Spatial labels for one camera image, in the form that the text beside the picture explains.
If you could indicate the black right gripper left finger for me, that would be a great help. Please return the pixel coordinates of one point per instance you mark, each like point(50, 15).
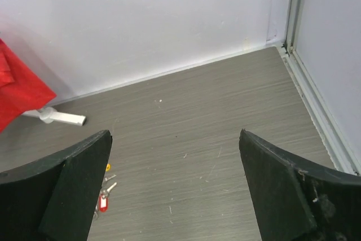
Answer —
point(54, 198)

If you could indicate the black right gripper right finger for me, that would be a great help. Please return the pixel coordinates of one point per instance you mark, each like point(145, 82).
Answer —
point(297, 199)

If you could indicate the silver key with red tag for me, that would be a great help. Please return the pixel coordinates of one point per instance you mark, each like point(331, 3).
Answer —
point(103, 199)

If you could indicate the yellow key tag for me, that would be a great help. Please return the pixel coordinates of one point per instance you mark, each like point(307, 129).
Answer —
point(108, 167)

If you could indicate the white clothes rack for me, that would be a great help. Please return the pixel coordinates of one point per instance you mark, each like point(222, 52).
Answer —
point(50, 114)

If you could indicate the red cloth on hanger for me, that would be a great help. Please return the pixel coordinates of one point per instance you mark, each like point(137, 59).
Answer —
point(21, 89)

